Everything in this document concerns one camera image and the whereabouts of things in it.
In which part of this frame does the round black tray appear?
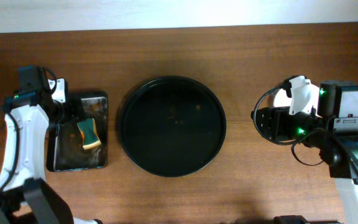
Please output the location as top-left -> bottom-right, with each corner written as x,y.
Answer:
117,76 -> 226,177

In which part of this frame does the clear rectangular water container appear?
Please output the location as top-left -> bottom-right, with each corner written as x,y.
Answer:
53,95 -> 109,171

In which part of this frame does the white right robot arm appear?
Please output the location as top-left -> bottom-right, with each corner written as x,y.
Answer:
251,76 -> 358,223

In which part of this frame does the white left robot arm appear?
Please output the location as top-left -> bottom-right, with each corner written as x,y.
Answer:
0,78 -> 84,224

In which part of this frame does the black rectangular base tray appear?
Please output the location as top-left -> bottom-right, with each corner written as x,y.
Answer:
45,90 -> 109,172

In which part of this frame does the white plate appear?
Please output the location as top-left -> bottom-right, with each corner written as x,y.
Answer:
273,89 -> 291,108

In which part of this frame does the yellow green sponge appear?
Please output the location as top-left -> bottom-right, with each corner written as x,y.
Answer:
77,118 -> 101,150

